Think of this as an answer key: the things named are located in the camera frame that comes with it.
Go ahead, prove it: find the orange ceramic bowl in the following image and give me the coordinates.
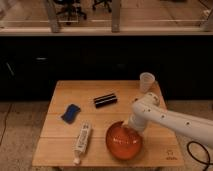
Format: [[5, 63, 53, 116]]
[[105, 121, 143, 160]]

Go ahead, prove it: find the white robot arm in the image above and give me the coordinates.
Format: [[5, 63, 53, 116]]
[[124, 92, 213, 149]]

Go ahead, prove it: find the black striped box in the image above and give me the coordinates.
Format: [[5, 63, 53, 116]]
[[93, 93, 117, 108]]

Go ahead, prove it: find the clear plastic cup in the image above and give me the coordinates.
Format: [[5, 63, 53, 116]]
[[140, 72, 155, 93]]

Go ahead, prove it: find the wooden table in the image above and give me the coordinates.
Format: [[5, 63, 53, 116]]
[[32, 80, 183, 169]]

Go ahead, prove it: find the blue sponge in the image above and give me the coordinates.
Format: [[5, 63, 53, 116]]
[[61, 104, 81, 124]]

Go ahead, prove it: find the white toothpaste tube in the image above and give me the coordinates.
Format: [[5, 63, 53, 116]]
[[73, 123, 92, 165]]

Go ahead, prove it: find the black office chair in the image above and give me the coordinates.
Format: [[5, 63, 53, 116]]
[[53, 0, 87, 25], [91, 0, 113, 14]]

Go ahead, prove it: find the grey metal post centre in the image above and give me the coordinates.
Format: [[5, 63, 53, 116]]
[[111, 0, 121, 33]]

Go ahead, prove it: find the grey metal post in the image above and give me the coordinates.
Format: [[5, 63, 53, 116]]
[[45, 0, 60, 33], [111, 0, 121, 33]]

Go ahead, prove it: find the grey metal post left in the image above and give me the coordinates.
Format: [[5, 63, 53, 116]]
[[45, 0, 60, 33]]

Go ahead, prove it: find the black cable on floor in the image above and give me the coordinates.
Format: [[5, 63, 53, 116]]
[[186, 140, 213, 171]]

